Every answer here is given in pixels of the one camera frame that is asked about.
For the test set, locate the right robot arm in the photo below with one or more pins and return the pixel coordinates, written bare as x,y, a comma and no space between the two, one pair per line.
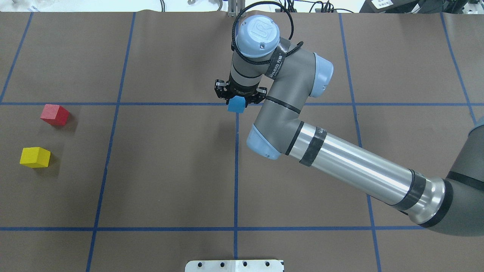
267,68

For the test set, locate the yellow wooden block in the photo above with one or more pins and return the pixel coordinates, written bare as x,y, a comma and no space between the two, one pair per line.
35,157

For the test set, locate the grey aluminium post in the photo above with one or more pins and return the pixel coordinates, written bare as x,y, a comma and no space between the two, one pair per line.
235,7

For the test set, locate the white camera stand base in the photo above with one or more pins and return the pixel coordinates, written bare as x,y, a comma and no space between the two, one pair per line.
235,266

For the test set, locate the red wooden block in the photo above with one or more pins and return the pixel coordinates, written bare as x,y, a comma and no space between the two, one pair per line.
55,115

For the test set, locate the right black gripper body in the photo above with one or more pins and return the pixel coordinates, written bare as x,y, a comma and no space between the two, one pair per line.
240,91

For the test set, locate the blue wooden block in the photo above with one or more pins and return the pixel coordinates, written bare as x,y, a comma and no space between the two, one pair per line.
237,104

